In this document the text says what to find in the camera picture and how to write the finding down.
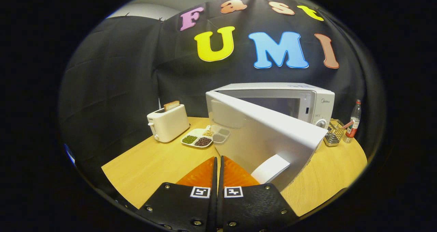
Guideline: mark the divided plate of beans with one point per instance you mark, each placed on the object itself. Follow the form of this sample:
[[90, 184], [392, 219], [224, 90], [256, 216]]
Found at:
[[196, 140]]

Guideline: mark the white microwave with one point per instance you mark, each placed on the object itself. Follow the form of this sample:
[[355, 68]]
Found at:
[[266, 133]]

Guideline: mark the clear plastic water bottle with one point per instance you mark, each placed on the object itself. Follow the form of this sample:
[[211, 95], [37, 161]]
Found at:
[[353, 122]]

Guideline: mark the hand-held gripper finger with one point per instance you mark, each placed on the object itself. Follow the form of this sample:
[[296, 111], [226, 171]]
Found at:
[[221, 204], [214, 204]]

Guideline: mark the toast slice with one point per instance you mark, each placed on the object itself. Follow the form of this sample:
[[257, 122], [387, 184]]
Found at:
[[171, 105]]

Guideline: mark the white toaster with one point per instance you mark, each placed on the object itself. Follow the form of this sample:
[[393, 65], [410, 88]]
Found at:
[[169, 124]]

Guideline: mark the red striped straw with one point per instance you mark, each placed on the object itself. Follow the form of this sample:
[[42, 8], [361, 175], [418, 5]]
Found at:
[[346, 125]]

